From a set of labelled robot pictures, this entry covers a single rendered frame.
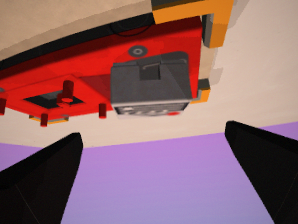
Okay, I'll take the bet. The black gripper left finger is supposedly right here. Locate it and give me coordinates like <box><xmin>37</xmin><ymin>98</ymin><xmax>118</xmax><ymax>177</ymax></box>
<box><xmin>0</xmin><ymin>133</ymin><xmax>82</xmax><ymax>224</ymax></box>

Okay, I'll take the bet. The grey block with slot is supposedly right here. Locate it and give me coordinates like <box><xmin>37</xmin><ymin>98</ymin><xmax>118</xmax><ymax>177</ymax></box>
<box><xmin>109</xmin><ymin>59</ymin><xmax>193</xmax><ymax>120</ymax></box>

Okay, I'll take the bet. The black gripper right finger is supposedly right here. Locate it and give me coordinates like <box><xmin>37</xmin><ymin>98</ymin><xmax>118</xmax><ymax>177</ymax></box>
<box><xmin>225</xmin><ymin>120</ymin><xmax>298</xmax><ymax>224</ymax></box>

